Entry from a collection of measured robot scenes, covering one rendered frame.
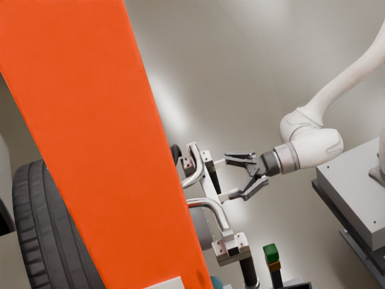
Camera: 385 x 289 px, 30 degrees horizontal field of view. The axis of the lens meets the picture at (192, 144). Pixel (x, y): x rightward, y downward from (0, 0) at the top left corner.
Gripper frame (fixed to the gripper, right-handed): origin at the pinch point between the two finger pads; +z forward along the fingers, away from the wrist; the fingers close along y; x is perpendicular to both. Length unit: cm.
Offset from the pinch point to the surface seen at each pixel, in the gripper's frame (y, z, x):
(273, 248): -17.8, -10.7, -16.9
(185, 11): 227, -32, -83
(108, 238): -81, 24, 80
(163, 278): -81, 19, 67
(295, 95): 121, -63, -83
